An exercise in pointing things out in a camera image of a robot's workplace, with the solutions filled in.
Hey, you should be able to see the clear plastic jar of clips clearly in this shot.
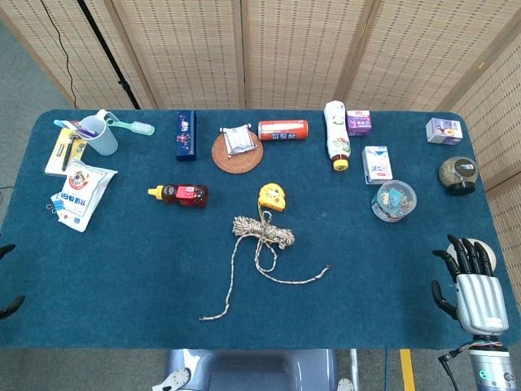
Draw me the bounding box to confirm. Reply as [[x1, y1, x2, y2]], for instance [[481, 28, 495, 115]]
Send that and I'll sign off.
[[370, 179, 418, 223]]

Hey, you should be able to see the white bottle yellow cap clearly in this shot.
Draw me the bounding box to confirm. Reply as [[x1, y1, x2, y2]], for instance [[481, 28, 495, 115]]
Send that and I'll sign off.
[[323, 99, 352, 172]]

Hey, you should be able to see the yellow tape measure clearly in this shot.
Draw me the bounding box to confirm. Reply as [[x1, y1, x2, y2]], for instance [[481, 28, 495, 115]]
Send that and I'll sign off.
[[256, 182, 287, 224]]

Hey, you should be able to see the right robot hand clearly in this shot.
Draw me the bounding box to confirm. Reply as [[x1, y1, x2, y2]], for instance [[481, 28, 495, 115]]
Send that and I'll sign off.
[[431, 234, 510, 337]]

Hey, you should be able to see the honey bear bottle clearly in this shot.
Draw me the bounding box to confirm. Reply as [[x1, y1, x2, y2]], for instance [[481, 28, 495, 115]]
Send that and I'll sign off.
[[147, 183, 209, 209]]

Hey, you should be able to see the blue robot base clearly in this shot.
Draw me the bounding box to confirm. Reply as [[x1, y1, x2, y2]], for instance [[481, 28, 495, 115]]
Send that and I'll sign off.
[[152, 349, 355, 391]]

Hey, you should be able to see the cream upturned bowl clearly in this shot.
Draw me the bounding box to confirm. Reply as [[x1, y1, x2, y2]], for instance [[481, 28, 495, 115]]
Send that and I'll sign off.
[[446, 237, 498, 282]]

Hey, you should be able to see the white sugar bag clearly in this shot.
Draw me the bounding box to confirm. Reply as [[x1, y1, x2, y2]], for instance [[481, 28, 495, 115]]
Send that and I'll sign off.
[[56, 158, 119, 234]]

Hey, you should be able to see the purple and white carton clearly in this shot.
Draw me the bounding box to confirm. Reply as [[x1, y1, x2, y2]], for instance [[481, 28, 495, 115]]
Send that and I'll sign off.
[[425, 117, 464, 147]]

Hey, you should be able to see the white and blue box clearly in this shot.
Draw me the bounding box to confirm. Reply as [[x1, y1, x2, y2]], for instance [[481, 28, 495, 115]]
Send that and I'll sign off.
[[361, 145, 394, 186]]

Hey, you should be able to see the round woven coaster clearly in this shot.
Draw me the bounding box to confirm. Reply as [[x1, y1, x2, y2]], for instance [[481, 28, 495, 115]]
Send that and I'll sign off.
[[211, 129, 265, 175]]

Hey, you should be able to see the dark blue rectangular box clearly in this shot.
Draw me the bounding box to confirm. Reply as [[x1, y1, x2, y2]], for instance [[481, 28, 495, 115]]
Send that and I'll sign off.
[[175, 109, 198, 162]]

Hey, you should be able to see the beige braided rope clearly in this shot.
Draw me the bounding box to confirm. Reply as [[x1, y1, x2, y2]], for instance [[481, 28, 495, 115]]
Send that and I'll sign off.
[[198, 209, 331, 323]]

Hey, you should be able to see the glass jar black lid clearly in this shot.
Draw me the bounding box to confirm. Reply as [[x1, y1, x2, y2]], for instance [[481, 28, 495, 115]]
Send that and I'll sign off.
[[438, 156, 479, 197]]

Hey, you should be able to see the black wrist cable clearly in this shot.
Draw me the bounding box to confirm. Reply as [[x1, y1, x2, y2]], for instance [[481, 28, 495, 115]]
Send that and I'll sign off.
[[438, 345, 475, 391]]

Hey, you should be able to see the blue binder clip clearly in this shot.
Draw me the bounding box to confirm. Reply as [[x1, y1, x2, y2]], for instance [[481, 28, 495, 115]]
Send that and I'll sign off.
[[45, 191, 68, 213]]

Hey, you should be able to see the silver foil packet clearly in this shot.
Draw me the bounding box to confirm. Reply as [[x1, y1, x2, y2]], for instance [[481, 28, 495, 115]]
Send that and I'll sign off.
[[219, 124, 256, 158]]

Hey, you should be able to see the yellow packaged utility knife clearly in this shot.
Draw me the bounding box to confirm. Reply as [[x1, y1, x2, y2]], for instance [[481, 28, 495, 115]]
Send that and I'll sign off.
[[43, 128, 89, 177]]

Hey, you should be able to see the purple toothpaste tube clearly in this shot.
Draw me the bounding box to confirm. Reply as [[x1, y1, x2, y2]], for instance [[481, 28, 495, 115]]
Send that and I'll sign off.
[[64, 120, 99, 139]]

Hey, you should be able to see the orange drink can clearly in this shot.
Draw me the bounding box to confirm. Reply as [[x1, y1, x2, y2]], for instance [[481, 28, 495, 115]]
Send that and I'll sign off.
[[257, 119, 309, 143]]

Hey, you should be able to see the mint green brush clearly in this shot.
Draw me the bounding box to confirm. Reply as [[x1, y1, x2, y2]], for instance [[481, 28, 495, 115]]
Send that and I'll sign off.
[[104, 115, 156, 137]]

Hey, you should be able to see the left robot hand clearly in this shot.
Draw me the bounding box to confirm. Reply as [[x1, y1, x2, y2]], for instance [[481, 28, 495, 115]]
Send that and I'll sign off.
[[0, 243, 26, 321]]

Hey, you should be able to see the yellow floor tape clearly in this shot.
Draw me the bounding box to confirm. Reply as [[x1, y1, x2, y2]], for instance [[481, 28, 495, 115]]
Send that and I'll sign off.
[[399, 349, 416, 391]]

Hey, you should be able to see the thin black hanging cable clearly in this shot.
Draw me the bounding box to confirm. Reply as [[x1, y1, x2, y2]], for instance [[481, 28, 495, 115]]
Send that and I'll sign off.
[[39, 0, 78, 110]]

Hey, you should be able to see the small purple carton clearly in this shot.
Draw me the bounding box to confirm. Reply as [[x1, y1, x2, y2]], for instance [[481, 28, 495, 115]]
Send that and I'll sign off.
[[346, 109, 372, 138]]

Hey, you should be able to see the black stand pole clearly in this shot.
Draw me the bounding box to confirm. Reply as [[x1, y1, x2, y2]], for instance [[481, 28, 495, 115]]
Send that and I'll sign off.
[[76, 0, 142, 110]]

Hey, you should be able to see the blue table carpet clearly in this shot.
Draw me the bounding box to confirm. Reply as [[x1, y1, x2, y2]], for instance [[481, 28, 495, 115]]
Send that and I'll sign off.
[[0, 108, 510, 350]]

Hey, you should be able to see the light blue handled cup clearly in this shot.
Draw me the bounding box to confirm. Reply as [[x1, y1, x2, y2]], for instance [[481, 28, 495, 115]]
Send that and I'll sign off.
[[78, 108, 120, 157]]

